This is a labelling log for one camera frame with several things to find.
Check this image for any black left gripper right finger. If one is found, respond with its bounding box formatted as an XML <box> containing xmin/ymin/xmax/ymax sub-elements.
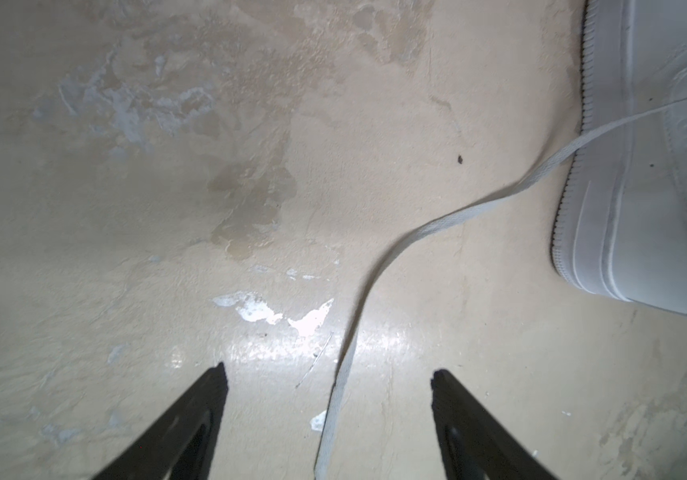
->
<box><xmin>431</xmin><ymin>369</ymin><xmax>555</xmax><ymax>480</ymax></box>

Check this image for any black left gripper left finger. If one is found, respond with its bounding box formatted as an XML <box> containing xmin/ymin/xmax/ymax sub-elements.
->
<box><xmin>95</xmin><ymin>363</ymin><xmax>228</xmax><ymax>479</ymax></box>

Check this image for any white leather sneaker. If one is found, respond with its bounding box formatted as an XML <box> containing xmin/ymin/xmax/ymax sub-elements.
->
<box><xmin>312</xmin><ymin>0</ymin><xmax>687</xmax><ymax>480</ymax></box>

